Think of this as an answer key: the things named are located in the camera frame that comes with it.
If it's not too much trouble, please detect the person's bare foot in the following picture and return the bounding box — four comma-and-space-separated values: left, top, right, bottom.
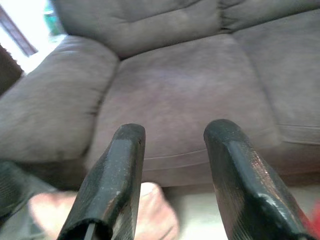
28, 182, 181, 240

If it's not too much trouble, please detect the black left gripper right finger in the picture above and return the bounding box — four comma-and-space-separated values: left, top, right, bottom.
203, 118, 317, 240

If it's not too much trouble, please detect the brown door frame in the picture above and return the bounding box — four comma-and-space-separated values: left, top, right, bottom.
0, 4, 38, 57

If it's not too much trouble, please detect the red pillow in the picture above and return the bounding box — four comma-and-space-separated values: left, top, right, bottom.
298, 206, 320, 237

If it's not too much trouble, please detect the grey fabric loveseat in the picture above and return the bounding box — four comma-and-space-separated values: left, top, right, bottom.
0, 0, 320, 191

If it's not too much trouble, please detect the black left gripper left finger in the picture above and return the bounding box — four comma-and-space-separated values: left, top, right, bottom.
57, 123, 146, 240

